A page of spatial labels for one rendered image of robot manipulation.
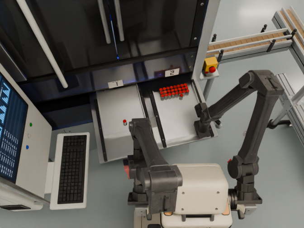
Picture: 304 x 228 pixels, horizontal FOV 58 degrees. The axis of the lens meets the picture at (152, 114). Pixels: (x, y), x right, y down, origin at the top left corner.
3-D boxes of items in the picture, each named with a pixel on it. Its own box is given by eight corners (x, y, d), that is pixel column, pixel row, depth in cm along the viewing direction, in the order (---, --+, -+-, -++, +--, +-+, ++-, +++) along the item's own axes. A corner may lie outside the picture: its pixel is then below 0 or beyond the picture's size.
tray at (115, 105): (96, 89, 175) (94, 87, 172) (135, 81, 178) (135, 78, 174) (104, 138, 160) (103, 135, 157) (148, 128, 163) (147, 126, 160)
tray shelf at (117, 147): (88, 92, 176) (87, 91, 174) (193, 71, 183) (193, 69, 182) (100, 163, 155) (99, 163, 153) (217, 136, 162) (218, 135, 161)
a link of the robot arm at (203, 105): (205, 116, 133) (220, 116, 136) (198, 97, 138) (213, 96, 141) (195, 128, 143) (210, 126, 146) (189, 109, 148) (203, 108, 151)
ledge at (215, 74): (193, 64, 186) (194, 62, 184) (211, 60, 187) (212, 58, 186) (200, 80, 180) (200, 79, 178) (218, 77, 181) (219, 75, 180)
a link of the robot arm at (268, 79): (269, 82, 91) (292, 81, 95) (244, 67, 102) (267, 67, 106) (235, 183, 113) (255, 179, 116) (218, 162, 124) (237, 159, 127)
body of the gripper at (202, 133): (204, 120, 155) (206, 114, 148) (210, 136, 150) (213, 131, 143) (193, 122, 154) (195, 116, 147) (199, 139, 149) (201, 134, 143)
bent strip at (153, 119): (150, 121, 165) (150, 117, 159) (155, 121, 165) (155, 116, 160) (156, 143, 159) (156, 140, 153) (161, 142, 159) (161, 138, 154)
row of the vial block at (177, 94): (160, 98, 172) (160, 94, 168) (187, 92, 174) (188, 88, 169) (161, 101, 171) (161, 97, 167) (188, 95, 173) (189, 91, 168)
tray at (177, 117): (152, 92, 174) (152, 90, 171) (192, 85, 176) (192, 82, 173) (165, 142, 159) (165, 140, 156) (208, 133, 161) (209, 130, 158)
